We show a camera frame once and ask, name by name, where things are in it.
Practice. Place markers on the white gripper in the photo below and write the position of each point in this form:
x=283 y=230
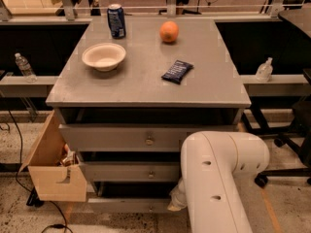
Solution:
x=178 y=198

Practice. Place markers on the grey bottom drawer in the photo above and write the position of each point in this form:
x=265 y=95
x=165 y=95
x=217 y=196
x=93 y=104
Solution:
x=142 y=197

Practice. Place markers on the grey drawer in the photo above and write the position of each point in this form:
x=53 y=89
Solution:
x=130 y=138
x=142 y=197
x=131 y=171

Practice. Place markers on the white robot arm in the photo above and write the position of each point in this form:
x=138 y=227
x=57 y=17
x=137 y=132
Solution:
x=209 y=161

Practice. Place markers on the grey top drawer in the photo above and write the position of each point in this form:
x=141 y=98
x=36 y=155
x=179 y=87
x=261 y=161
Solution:
x=130 y=138

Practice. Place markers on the grey middle drawer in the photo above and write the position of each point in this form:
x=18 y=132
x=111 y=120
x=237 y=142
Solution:
x=131 y=171

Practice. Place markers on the grey drawer cabinet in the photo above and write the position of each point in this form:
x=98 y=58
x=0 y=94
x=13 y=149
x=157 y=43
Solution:
x=210 y=94

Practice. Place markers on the items inside cardboard box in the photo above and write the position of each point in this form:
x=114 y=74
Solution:
x=68 y=157

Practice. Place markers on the cardboard box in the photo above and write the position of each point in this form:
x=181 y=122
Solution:
x=52 y=180

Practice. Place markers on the dark blue snack bag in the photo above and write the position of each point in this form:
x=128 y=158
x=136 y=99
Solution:
x=177 y=71

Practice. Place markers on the black office chair base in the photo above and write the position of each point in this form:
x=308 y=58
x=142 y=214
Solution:
x=297 y=136

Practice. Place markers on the white paper bowl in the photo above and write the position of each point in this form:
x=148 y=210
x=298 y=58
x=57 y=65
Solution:
x=104 y=57

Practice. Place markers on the clear sanitizer pump bottle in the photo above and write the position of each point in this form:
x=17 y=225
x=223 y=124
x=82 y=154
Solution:
x=264 y=71

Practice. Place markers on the orange fruit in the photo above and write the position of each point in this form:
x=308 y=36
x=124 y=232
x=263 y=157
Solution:
x=169 y=32

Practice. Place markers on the blue soda can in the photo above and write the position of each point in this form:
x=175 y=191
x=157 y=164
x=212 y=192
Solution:
x=116 y=22

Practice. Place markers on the clear water bottle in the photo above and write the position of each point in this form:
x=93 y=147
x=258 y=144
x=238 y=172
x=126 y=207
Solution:
x=25 y=68

